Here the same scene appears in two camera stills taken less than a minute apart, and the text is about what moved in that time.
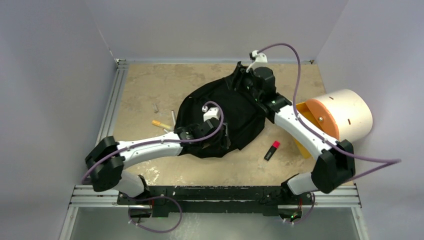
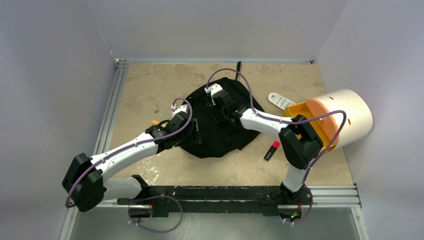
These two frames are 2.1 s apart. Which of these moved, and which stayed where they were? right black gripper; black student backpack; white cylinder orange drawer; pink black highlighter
Moved: right black gripper
Stayed: white cylinder orange drawer; pink black highlighter; black student backpack
